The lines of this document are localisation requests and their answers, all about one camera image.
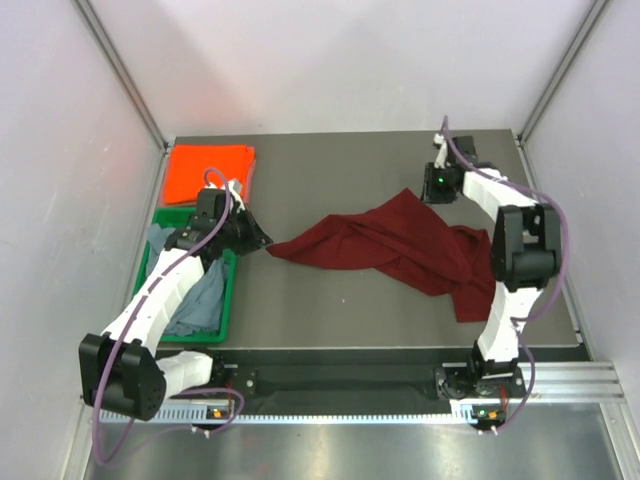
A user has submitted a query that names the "dark red t-shirt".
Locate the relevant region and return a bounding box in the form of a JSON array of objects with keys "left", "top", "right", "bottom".
[{"left": 267, "top": 189, "right": 496, "bottom": 323}]

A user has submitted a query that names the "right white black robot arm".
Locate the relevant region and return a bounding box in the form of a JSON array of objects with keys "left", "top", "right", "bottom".
[{"left": 421, "top": 131, "right": 564, "bottom": 397}]

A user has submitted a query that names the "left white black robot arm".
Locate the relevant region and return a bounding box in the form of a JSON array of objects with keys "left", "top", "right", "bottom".
[{"left": 79, "top": 180, "right": 271, "bottom": 421}]

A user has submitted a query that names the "folded orange t-shirt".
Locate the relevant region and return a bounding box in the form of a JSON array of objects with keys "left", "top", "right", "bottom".
[{"left": 164, "top": 144, "right": 257, "bottom": 206}]

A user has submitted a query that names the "folded pink t-shirt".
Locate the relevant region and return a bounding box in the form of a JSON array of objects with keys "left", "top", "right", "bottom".
[{"left": 162, "top": 146, "right": 259, "bottom": 208}]

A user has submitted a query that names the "crumpled grey-blue t-shirt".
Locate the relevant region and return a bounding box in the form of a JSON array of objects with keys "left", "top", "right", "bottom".
[{"left": 142, "top": 224, "right": 229, "bottom": 337}]

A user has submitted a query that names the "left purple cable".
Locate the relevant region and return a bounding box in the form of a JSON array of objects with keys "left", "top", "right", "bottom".
[{"left": 91, "top": 167, "right": 246, "bottom": 466}]

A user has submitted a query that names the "purple cable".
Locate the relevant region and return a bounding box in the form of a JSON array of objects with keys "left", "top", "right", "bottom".
[
  {"left": 91, "top": 167, "right": 246, "bottom": 466},
  {"left": 439, "top": 115, "right": 570, "bottom": 435}
]

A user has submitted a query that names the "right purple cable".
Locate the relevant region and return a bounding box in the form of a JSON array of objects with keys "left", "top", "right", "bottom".
[{"left": 439, "top": 115, "right": 570, "bottom": 435}]

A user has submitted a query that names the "slotted grey cable duct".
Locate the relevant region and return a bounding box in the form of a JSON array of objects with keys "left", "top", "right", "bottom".
[{"left": 99, "top": 403, "right": 506, "bottom": 426}]

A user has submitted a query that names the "right aluminium corner post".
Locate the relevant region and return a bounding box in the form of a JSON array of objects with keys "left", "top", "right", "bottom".
[{"left": 515, "top": 0, "right": 612, "bottom": 145}]

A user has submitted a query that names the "aluminium corner post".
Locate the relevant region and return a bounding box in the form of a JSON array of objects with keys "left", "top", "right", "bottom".
[
  {"left": 70, "top": 0, "right": 169, "bottom": 151},
  {"left": 515, "top": 0, "right": 612, "bottom": 145}
]

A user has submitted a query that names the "aluminium front rail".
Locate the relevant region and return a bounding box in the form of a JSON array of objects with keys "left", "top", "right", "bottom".
[{"left": 79, "top": 362, "right": 626, "bottom": 404}]

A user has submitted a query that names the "left aluminium corner post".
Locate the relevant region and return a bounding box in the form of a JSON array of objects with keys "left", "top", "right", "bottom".
[{"left": 70, "top": 0, "right": 169, "bottom": 151}]

